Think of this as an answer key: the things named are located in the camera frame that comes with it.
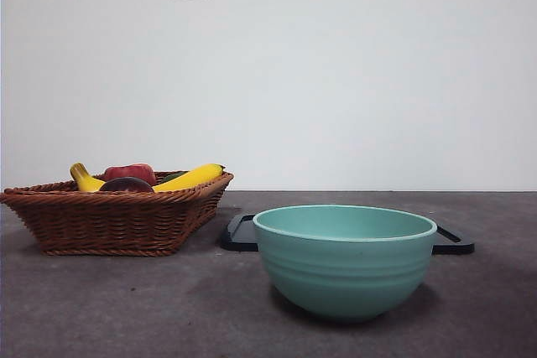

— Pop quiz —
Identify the teal ribbed bowl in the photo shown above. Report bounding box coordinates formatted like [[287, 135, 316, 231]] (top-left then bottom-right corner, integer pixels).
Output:
[[253, 204, 438, 324]]

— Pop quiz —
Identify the dark red plum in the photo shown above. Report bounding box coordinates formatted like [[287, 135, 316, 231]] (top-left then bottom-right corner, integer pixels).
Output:
[[99, 176, 157, 194]]

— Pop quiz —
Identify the yellow banana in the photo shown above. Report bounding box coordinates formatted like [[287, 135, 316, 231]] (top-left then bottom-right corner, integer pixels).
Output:
[[69, 162, 227, 193]]

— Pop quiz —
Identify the green vegetable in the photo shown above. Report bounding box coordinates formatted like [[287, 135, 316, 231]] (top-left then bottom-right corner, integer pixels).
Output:
[[157, 170, 188, 184]]

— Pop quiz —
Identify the red apple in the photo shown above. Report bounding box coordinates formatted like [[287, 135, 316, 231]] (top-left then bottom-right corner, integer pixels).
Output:
[[103, 163, 157, 185]]

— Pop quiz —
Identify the brown wicker basket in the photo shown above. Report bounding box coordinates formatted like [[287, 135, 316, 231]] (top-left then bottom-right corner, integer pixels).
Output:
[[0, 171, 235, 257]]

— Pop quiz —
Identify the dark green rectangular tray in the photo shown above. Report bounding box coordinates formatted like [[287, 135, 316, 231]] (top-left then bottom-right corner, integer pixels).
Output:
[[220, 213, 476, 255]]

